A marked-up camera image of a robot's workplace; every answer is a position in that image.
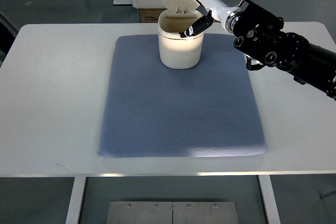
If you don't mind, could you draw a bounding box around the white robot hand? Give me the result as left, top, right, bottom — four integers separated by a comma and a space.
179, 0, 243, 38

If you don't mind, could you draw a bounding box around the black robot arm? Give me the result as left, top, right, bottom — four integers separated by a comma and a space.
180, 0, 335, 98

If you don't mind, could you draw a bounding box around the white trash bin with lid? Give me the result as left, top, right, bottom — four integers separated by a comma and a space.
157, 0, 204, 69

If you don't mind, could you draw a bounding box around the cardboard box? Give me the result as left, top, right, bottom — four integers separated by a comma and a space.
139, 8, 166, 23

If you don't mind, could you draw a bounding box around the blue textured mat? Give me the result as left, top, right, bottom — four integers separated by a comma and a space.
98, 34, 267, 158

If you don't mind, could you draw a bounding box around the dark chair at left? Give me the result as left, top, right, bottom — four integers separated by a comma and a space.
1, 12, 19, 65

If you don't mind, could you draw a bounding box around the right white table leg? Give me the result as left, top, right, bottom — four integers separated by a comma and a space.
258, 175, 281, 224

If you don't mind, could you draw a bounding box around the white table leg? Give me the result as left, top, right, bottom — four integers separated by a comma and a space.
66, 176, 86, 224
258, 175, 281, 224

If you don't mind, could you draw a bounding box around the left white table leg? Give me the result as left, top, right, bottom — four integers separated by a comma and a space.
66, 176, 86, 224

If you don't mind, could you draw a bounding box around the metal base plate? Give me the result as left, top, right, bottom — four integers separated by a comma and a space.
107, 201, 238, 223

